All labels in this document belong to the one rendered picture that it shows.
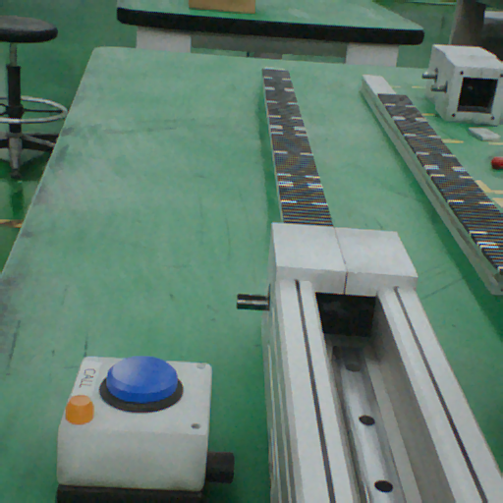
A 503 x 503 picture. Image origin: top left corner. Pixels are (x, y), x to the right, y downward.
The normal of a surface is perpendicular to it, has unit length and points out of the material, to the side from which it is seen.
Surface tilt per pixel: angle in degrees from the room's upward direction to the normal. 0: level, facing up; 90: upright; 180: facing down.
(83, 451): 90
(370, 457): 0
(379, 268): 0
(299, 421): 0
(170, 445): 90
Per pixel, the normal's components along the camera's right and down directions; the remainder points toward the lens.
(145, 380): 0.10, -0.91
